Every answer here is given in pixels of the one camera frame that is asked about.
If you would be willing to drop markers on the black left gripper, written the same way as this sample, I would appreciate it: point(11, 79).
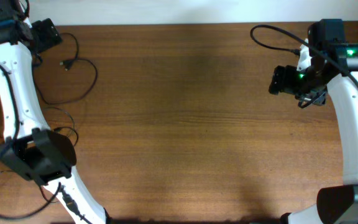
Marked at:
point(49, 34)

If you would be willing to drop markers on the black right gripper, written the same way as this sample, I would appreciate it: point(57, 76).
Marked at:
point(282, 76)

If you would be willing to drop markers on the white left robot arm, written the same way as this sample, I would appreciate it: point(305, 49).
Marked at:
point(30, 148)

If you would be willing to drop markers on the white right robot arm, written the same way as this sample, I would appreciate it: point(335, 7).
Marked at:
point(327, 68)

